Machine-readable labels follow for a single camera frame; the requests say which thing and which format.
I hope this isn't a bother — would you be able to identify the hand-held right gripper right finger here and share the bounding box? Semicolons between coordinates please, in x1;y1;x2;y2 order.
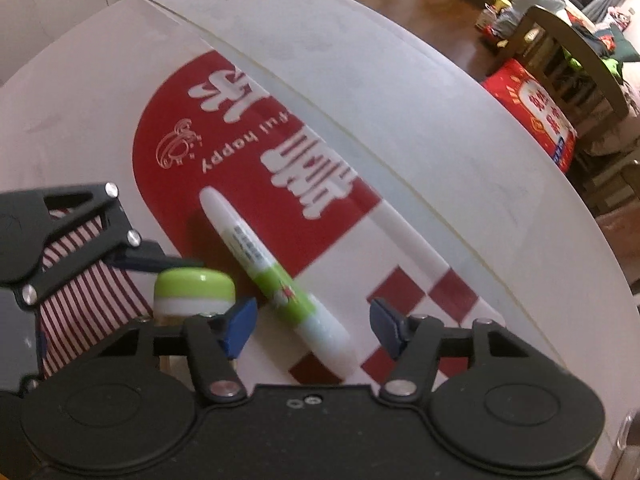
369;297;546;403

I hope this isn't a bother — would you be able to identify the red seat cushion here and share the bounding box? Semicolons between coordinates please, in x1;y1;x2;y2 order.
482;57;578;173

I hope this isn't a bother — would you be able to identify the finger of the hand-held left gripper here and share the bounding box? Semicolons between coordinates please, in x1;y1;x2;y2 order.
20;182;205;307

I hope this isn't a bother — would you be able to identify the glass jar with green lid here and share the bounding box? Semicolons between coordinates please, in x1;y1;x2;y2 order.
152;267;236;318

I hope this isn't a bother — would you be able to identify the printed red white tablecloth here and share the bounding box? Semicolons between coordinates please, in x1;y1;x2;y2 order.
0;0;638;461

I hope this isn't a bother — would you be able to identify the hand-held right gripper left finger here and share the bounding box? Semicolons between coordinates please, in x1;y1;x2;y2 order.
97;297;258;403

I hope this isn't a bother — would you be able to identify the wooden dining chair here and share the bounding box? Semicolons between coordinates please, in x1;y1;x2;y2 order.
500;5;631;126

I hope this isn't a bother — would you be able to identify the white green tube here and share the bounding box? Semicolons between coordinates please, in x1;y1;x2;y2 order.
199;189;353;378

